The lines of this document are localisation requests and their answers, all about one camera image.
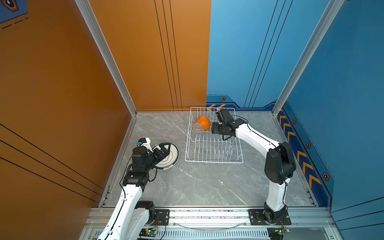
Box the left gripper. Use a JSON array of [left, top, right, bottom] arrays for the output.
[[143, 142, 170, 174]]

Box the white plate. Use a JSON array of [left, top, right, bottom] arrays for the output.
[[152, 142, 180, 171]]

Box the clear glass cup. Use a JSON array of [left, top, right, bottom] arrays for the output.
[[192, 123, 204, 133]]

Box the white wire dish rack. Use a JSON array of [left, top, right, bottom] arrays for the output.
[[185, 106, 244, 164]]

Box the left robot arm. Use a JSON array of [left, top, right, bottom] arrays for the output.
[[97, 142, 171, 240]]

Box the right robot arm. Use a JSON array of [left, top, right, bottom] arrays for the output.
[[211, 109, 297, 225]]

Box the orange bowl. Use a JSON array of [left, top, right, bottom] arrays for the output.
[[196, 116, 211, 131]]

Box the left circuit board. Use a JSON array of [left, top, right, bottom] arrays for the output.
[[139, 229, 158, 239]]

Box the circuit board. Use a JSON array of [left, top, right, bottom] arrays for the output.
[[139, 229, 158, 239], [267, 228, 290, 240]]

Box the right circuit board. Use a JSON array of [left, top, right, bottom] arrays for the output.
[[267, 228, 290, 240]]

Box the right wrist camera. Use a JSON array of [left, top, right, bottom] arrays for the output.
[[216, 111, 224, 122]]

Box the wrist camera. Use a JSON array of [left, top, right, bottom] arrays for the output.
[[137, 138, 152, 150], [216, 111, 224, 122]]

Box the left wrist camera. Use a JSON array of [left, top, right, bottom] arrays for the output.
[[137, 138, 152, 150]]

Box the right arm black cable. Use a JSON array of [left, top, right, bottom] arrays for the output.
[[221, 115, 290, 211]]

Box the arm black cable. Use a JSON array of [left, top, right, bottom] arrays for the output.
[[110, 155, 158, 240], [221, 115, 290, 211]]

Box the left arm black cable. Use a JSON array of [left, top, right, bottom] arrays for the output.
[[110, 155, 158, 240]]

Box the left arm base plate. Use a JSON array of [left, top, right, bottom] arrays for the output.
[[147, 209, 170, 226]]

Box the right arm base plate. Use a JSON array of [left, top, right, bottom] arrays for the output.
[[248, 208, 292, 226]]

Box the aluminium front rail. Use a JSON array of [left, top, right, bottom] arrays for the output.
[[78, 205, 344, 240]]

